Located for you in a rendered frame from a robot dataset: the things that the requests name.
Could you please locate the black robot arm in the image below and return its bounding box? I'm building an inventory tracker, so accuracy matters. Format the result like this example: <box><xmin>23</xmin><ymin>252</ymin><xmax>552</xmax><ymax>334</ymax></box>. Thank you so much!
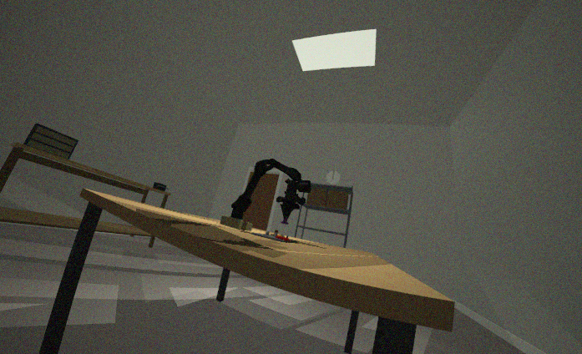
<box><xmin>229</xmin><ymin>159</ymin><xmax>311</xmax><ymax>220</ymax></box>

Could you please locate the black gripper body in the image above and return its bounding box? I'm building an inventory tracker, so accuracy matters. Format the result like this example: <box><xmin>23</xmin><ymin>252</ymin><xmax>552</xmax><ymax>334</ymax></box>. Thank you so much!
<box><xmin>276</xmin><ymin>190</ymin><xmax>300</xmax><ymax>210</ymax></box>

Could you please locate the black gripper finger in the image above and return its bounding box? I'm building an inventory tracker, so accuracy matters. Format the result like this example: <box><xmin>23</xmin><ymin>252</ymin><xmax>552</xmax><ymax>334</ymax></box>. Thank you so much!
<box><xmin>287</xmin><ymin>207</ymin><xmax>296</xmax><ymax>219</ymax></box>
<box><xmin>280</xmin><ymin>204</ymin><xmax>292</xmax><ymax>218</ymax></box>

